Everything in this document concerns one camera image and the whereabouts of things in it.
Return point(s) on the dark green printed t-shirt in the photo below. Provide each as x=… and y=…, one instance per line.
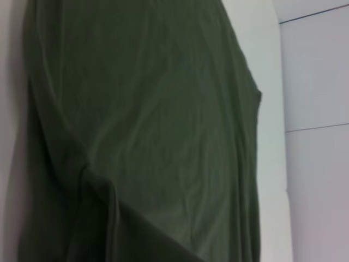
x=136, y=122

